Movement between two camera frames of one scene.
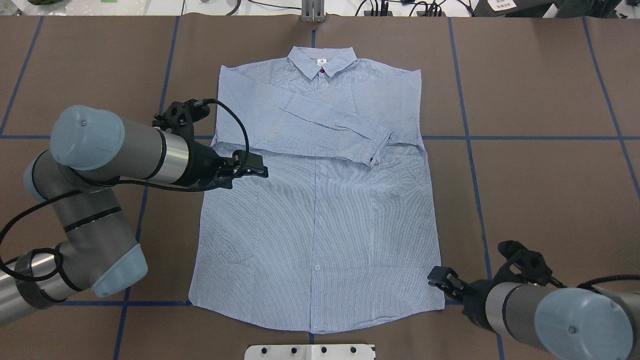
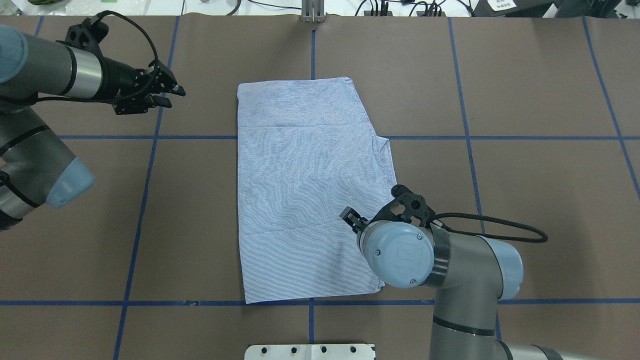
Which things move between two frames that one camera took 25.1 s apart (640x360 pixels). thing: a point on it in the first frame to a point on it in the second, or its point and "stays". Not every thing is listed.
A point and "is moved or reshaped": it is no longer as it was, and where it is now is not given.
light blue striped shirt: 341,235 is moved or reshaped
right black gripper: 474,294 to 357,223
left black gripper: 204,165 to 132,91
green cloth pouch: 40,2 stays
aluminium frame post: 313,11 stays
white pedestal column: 310,352 stays
